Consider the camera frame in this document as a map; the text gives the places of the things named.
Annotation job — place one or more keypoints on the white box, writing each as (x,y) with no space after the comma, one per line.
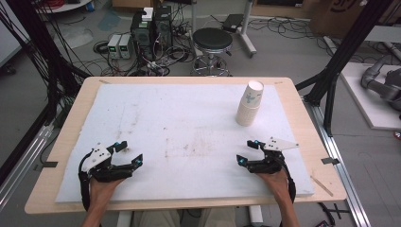
(147,14)

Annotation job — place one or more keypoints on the person's left leg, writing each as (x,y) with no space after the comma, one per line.
(154,220)

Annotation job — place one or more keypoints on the blue tape roll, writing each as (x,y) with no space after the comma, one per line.
(90,6)

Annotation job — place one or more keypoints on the black tape piece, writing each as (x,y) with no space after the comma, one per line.
(47,164)
(330,160)

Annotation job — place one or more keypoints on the black flat device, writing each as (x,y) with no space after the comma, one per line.
(232,22)

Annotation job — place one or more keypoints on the person's right leg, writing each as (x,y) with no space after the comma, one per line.
(217,218)

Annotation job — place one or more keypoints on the grey power supply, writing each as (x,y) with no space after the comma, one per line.
(113,46)
(125,46)

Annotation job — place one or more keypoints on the black computer tower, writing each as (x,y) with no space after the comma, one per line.
(142,34)
(163,26)

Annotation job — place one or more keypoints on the cardboard box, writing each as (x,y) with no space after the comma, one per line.
(327,15)

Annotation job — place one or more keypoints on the aluminium rail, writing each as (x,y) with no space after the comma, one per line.
(340,170)
(22,160)

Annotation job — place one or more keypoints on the white table leg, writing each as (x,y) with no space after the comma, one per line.
(256,216)

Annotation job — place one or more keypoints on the black round stool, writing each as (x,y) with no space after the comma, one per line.
(212,38)

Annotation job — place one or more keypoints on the white stand leg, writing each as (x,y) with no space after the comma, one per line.
(246,34)

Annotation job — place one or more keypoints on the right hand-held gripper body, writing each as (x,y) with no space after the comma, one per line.
(277,144)

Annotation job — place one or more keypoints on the thin wooden stick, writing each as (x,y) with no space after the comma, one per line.
(321,186)

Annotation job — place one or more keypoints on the person's leg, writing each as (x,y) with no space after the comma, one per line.
(154,220)
(217,218)

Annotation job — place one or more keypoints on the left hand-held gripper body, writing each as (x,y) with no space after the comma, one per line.
(99,156)

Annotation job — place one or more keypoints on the white platform board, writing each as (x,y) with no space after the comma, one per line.
(372,110)

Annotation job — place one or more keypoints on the black metal frame post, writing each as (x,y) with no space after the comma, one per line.
(346,44)
(41,47)

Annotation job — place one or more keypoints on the stack of nested paper cups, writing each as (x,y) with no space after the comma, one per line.
(247,115)

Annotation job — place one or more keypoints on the white foam mat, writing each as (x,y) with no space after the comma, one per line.
(176,119)

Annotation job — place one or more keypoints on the person's left hand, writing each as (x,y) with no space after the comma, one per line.
(101,190)

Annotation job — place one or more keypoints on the person's right hand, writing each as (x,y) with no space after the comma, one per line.
(277,186)

